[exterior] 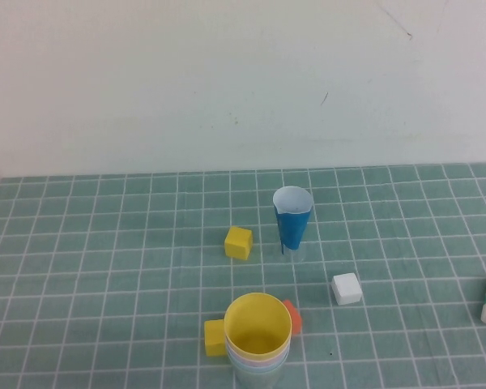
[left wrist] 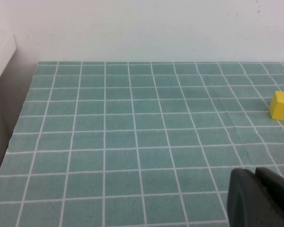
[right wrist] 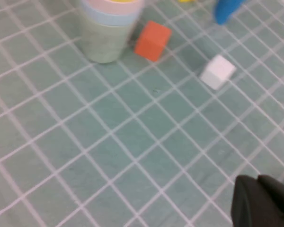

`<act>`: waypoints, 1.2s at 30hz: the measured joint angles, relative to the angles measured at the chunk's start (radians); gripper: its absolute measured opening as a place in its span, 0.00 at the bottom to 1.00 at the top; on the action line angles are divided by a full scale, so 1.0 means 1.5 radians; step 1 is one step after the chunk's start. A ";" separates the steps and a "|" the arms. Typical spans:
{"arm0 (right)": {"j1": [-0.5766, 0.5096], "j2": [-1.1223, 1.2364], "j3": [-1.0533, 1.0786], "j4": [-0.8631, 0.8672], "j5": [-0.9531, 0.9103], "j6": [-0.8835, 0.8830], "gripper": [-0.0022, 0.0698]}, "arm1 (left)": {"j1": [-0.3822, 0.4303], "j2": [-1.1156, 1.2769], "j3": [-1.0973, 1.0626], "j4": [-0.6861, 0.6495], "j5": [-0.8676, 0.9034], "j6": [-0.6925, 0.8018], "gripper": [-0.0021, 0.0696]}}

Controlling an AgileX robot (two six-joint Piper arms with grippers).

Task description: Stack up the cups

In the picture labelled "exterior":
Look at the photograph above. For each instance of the orange foam cube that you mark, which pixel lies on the orange foam cube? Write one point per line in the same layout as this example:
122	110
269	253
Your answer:
295	318

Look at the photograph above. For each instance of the clear plastic cup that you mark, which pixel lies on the clear plastic cup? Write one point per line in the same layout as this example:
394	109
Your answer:
298	254

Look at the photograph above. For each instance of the blue paper cone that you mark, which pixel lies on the blue paper cone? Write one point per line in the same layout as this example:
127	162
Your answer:
292	231

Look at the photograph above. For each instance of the pink plastic cup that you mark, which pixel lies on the pink plastic cup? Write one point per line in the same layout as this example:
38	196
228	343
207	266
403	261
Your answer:
233	356

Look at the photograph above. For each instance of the yellow plastic cup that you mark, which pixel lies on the yellow plastic cup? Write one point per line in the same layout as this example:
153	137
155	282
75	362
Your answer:
257	316

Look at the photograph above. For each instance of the white foam cube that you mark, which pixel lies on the white foam cube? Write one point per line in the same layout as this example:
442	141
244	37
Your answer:
347	288

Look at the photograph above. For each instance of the teal grid tablecloth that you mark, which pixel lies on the teal grid tablecloth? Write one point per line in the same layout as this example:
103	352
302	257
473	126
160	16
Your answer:
105	243

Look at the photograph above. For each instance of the green plastic cup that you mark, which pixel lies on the green plastic cup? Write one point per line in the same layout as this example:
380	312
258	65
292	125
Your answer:
255	379

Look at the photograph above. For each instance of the yellow foam cube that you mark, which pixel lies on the yellow foam cube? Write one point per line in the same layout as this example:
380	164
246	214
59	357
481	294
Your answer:
238	243
214	336

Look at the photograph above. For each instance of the light blue plastic cup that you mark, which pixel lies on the light blue plastic cup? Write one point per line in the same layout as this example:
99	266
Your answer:
237	363

